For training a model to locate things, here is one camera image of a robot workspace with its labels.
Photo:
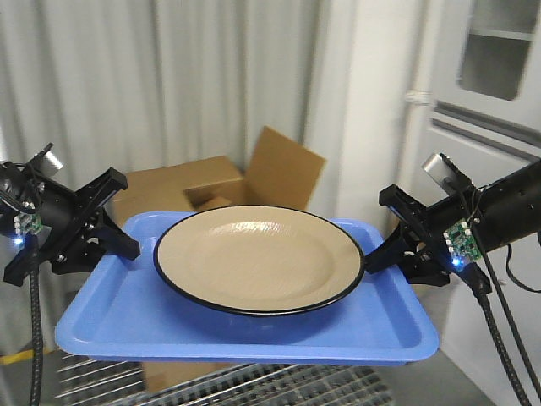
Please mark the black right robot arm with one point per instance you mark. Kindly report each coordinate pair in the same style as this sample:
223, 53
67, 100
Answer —
498, 214

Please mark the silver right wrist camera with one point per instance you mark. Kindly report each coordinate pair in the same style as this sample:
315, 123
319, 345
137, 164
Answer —
446, 174

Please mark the blue plastic tray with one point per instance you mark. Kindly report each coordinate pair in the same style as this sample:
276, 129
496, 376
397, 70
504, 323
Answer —
125, 311

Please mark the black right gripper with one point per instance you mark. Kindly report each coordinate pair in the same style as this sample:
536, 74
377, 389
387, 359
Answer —
424, 226

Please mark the beige plate with black rim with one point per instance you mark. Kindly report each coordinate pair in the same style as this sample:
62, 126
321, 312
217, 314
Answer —
259, 260

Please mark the metal grate floor panel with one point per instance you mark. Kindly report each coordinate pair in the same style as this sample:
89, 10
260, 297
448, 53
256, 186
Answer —
86, 381

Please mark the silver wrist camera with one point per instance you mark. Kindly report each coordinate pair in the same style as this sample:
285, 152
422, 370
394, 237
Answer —
446, 174
45, 162

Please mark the brown cardboard box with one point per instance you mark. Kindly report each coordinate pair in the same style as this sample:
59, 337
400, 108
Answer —
281, 172

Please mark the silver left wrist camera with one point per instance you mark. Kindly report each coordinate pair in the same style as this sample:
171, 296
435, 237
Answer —
45, 162

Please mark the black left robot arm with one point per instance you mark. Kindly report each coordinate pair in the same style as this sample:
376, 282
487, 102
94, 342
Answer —
21, 183

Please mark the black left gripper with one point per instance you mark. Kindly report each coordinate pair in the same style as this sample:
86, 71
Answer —
64, 229

